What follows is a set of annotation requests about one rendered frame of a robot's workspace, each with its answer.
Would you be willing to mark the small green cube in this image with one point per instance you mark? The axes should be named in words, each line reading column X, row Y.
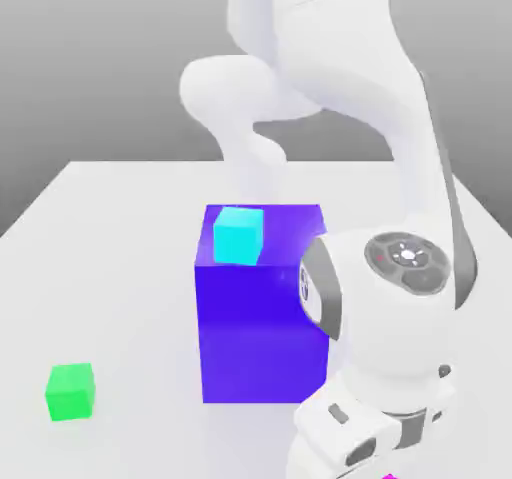
column 69, row 392

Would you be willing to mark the large blue box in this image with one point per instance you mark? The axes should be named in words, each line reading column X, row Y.
column 256, row 335

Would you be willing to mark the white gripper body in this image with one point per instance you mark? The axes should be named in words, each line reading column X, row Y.
column 307, row 466

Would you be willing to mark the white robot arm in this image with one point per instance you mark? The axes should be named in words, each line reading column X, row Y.
column 344, row 87

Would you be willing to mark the small cyan cube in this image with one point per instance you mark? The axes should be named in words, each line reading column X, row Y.
column 236, row 236

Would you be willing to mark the small magenta cube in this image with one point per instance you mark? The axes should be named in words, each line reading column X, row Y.
column 389, row 476

